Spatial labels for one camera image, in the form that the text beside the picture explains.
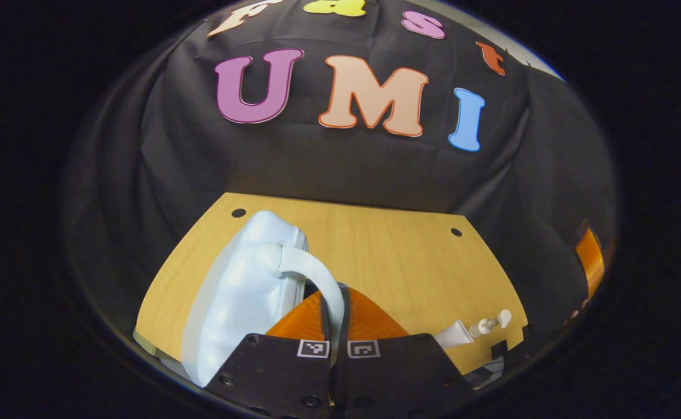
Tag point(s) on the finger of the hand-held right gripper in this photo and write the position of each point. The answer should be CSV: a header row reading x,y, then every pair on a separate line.
x,y
590,262

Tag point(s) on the black backdrop cloth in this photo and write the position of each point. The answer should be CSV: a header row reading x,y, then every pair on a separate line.
x,y
340,169

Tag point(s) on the white pump bottle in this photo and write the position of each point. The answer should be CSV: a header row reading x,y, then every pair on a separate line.
x,y
488,325

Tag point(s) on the white squeeze tube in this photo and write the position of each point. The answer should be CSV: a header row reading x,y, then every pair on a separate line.
x,y
453,334

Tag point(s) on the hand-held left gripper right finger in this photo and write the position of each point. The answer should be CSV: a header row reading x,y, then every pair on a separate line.
x,y
398,372

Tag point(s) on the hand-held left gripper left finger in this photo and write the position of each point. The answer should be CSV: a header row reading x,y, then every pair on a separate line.
x,y
276,372

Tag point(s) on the light blue suitcase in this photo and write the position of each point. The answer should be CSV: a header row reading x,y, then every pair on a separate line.
x,y
241,291

